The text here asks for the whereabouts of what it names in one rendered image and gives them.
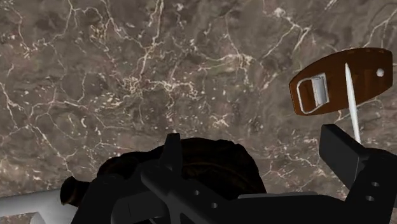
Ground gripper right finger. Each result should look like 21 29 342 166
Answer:
318 123 397 224

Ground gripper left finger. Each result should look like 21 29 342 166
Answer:
71 132 238 224

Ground dark brown round bowl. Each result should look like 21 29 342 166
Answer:
59 137 267 207

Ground white pointed stick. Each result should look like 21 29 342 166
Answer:
344 62 362 144

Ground brown wooden bottle opener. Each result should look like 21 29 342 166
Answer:
288 46 394 116

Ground grey metal handle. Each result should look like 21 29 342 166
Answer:
0 188 79 224

